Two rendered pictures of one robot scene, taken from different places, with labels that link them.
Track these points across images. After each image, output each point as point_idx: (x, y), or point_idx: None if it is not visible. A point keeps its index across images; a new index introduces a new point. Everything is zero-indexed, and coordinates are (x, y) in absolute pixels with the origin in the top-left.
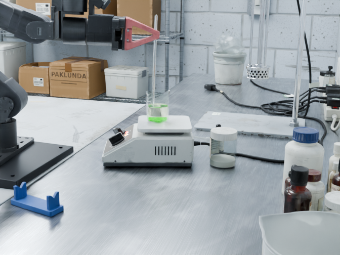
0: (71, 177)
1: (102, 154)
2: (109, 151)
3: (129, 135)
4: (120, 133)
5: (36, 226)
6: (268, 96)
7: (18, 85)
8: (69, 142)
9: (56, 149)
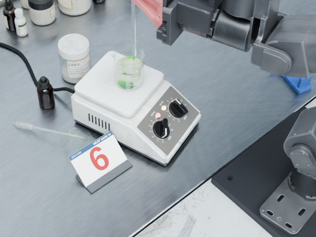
0: (241, 115)
1: (179, 158)
2: (193, 106)
3: (165, 98)
4: (176, 98)
5: None
6: None
7: (300, 130)
8: (201, 219)
9: (237, 173)
